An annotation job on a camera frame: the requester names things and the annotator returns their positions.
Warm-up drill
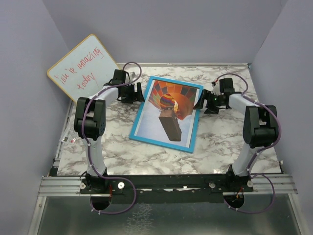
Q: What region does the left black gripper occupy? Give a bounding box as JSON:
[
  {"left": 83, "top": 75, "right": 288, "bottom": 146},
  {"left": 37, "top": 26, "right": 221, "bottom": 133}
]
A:
[{"left": 121, "top": 82, "right": 144, "bottom": 103}]

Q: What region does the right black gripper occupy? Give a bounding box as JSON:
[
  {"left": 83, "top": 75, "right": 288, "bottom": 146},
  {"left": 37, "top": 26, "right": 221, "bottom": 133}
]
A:
[{"left": 194, "top": 89, "right": 224, "bottom": 115}]

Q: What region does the hot air balloon photo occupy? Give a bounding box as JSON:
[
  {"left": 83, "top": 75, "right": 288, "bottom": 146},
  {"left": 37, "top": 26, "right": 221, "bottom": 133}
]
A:
[{"left": 134, "top": 79, "right": 198, "bottom": 148}]

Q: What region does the blue wooden photo frame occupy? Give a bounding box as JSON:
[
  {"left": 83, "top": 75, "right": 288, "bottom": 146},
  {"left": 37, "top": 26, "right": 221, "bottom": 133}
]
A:
[{"left": 128, "top": 75, "right": 204, "bottom": 154}]

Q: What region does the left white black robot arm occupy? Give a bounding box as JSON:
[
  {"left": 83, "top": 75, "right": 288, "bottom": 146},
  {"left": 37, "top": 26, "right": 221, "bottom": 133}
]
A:
[{"left": 74, "top": 70, "right": 145, "bottom": 193}]

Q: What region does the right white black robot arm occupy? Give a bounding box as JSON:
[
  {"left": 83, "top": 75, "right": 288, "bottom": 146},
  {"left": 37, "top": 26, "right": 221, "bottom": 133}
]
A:
[{"left": 194, "top": 77, "right": 281, "bottom": 191}]

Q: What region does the small whiteboard with red writing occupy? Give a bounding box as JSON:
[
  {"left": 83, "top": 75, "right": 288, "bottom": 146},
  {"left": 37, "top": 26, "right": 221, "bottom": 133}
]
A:
[{"left": 47, "top": 34, "right": 119, "bottom": 102}]

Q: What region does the plastic bag with hardware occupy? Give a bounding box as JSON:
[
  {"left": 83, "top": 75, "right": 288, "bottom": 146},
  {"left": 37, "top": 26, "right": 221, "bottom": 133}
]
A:
[{"left": 61, "top": 128, "right": 78, "bottom": 144}]

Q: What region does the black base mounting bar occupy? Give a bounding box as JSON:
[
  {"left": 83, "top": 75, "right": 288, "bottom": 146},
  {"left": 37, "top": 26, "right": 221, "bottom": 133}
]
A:
[{"left": 80, "top": 171, "right": 253, "bottom": 204}]

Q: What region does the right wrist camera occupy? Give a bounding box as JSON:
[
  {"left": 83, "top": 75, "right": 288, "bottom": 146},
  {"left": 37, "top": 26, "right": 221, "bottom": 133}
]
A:
[{"left": 211, "top": 80, "right": 221, "bottom": 95}]

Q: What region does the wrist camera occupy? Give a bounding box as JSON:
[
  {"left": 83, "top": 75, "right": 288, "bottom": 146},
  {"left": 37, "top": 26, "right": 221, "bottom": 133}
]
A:
[
  {"left": 128, "top": 71, "right": 136, "bottom": 82},
  {"left": 211, "top": 80, "right": 221, "bottom": 95}
]

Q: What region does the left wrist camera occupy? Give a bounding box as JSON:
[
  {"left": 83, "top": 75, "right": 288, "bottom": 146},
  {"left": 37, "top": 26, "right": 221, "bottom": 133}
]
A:
[{"left": 128, "top": 71, "right": 136, "bottom": 82}]

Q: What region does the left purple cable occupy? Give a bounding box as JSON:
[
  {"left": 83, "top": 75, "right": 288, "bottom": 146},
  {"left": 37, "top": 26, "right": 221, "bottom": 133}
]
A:
[{"left": 82, "top": 61, "right": 143, "bottom": 216}]

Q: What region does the purple cable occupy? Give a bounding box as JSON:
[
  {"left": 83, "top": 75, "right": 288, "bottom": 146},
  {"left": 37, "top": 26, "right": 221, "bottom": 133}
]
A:
[
  {"left": 215, "top": 73, "right": 283, "bottom": 214},
  {"left": 82, "top": 61, "right": 143, "bottom": 216}
]

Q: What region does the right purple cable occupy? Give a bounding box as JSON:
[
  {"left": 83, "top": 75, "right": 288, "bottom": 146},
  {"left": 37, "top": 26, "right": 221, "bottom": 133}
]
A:
[{"left": 215, "top": 73, "right": 283, "bottom": 214}]

